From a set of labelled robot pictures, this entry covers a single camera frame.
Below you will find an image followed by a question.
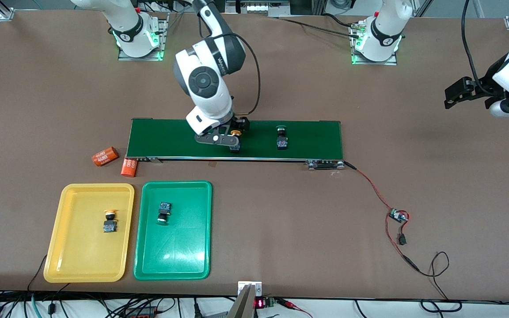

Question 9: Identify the yellow push button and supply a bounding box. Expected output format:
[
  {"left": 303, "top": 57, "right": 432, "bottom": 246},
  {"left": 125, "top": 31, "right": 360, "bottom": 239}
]
[
  {"left": 103, "top": 209, "right": 118, "bottom": 234},
  {"left": 229, "top": 129, "right": 243, "bottom": 154}
]

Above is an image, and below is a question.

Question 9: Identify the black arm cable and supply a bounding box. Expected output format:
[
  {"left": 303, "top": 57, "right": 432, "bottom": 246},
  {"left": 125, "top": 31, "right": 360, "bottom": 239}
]
[
  {"left": 219, "top": 33, "right": 262, "bottom": 116},
  {"left": 460, "top": 0, "right": 487, "bottom": 89}
]

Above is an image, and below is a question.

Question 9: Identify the small black circuit board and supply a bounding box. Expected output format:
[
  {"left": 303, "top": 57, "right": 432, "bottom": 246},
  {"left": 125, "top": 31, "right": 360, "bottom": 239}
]
[{"left": 388, "top": 208, "right": 410, "bottom": 224}]

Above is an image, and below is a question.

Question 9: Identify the grey metal bracket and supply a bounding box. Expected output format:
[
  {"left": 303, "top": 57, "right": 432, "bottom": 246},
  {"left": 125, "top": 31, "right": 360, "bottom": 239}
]
[{"left": 227, "top": 281, "right": 263, "bottom": 318}]

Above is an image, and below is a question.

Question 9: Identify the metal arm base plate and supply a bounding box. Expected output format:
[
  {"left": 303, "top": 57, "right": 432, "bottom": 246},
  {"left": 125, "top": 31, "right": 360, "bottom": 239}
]
[
  {"left": 118, "top": 12, "right": 170, "bottom": 61},
  {"left": 352, "top": 22, "right": 399, "bottom": 66}
]

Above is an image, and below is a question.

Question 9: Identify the green push button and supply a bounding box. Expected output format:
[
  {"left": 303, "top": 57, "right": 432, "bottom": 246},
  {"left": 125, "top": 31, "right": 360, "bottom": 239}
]
[
  {"left": 276, "top": 125, "right": 290, "bottom": 150},
  {"left": 156, "top": 201, "right": 172, "bottom": 226}
]

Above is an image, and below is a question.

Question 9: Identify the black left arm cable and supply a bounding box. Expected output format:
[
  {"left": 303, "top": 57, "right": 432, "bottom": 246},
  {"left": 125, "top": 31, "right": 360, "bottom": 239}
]
[{"left": 460, "top": 0, "right": 487, "bottom": 89}]

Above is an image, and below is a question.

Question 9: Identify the orange 4680 cylinder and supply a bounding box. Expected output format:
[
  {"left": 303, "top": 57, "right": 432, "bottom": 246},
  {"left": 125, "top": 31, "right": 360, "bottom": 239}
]
[
  {"left": 120, "top": 158, "right": 139, "bottom": 178},
  {"left": 93, "top": 146, "right": 120, "bottom": 167}
]

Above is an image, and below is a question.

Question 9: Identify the red black wire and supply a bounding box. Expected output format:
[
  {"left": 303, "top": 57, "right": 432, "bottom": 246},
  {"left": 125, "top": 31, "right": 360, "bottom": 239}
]
[{"left": 342, "top": 161, "right": 463, "bottom": 313}]

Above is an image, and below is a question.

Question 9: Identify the red clip lead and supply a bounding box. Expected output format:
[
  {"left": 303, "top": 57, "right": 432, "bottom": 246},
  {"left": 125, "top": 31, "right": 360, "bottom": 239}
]
[{"left": 277, "top": 299, "right": 315, "bottom": 318}]

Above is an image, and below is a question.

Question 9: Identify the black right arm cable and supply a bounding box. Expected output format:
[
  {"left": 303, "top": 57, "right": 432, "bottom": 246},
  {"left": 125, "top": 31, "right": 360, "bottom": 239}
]
[{"left": 219, "top": 33, "right": 262, "bottom": 116}]

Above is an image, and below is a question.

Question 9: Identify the green plastic tray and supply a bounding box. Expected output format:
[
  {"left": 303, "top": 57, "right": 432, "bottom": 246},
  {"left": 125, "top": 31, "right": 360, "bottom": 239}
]
[{"left": 133, "top": 180, "right": 213, "bottom": 281}]

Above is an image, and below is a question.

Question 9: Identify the green conveyor belt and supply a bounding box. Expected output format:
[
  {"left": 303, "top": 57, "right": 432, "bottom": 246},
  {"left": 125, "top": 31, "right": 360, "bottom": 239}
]
[{"left": 125, "top": 118, "right": 347, "bottom": 170}]

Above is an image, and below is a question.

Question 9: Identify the black table cable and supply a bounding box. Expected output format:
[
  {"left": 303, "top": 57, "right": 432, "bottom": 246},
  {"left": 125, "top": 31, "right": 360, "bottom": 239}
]
[{"left": 277, "top": 12, "right": 365, "bottom": 40}]

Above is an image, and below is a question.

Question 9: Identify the grey control box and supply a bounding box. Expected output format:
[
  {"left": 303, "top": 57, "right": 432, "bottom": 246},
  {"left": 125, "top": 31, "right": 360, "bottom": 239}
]
[{"left": 225, "top": 0, "right": 291, "bottom": 16}]

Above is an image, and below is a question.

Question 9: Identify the yellow plastic tray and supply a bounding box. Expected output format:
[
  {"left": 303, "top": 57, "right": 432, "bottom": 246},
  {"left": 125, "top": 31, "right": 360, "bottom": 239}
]
[{"left": 43, "top": 183, "right": 135, "bottom": 283}]

